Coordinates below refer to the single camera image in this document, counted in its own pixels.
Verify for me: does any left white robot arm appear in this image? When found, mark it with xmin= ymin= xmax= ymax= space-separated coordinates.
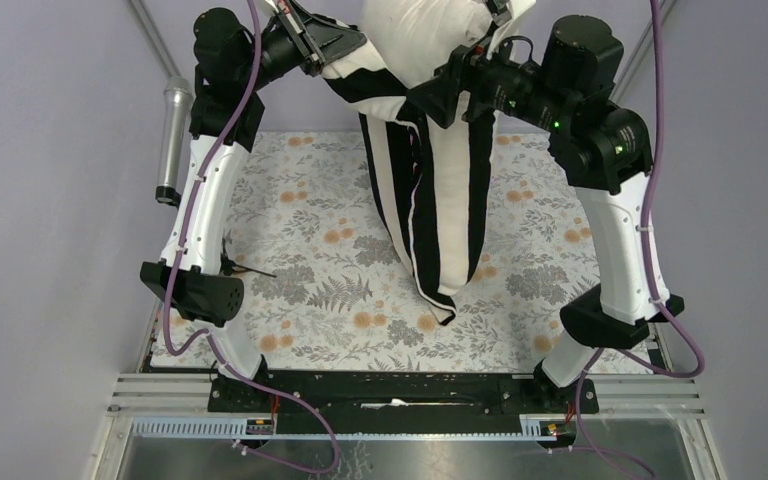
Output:
xmin=140 ymin=1 xmax=366 ymax=411

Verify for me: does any black microphone stand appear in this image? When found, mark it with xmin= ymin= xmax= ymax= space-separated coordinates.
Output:
xmin=220 ymin=236 xmax=276 ymax=278

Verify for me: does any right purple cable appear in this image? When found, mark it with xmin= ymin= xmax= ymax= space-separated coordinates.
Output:
xmin=572 ymin=0 xmax=707 ymax=480

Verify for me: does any white slotted cable duct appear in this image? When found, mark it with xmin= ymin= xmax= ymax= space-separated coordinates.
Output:
xmin=131 ymin=416 xmax=560 ymax=442

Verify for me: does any purple cable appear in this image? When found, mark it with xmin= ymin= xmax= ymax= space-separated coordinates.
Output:
xmin=572 ymin=0 xmax=707 ymax=480
xmin=161 ymin=0 xmax=342 ymax=477

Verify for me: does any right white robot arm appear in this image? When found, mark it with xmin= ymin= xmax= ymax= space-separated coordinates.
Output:
xmin=407 ymin=15 xmax=684 ymax=412

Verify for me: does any floral patterned table mat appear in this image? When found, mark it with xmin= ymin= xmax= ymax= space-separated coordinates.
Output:
xmin=149 ymin=131 xmax=657 ymax=374

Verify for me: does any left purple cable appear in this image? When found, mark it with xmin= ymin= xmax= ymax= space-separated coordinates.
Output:
xmin=161 ymin=0 xmax=342 ymax=477

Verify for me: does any white pillow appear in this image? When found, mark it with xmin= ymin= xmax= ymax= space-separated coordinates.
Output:
xmin=360 ymin=0 xmax=492 ymax=88

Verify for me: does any black white striped pillowcase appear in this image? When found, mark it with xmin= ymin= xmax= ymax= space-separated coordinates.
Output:
xmin=323 ymin=1 xmax=531 ymax=325

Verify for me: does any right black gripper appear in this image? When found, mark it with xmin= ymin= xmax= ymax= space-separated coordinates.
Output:
xmin=403 ymin=19 xmax=572 ymax=133

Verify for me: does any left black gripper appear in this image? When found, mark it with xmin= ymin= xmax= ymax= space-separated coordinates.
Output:
xmin=235 ymin=0 xmax=363 ymax=92

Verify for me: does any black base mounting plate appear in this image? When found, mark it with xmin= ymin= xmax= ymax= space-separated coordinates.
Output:
xmin=208 ymin=370 xmax=600 ymax=436

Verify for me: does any silver microphone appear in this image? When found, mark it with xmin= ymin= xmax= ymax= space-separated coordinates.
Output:
xmin=155 ymin=76 xmax=193 ymax=207

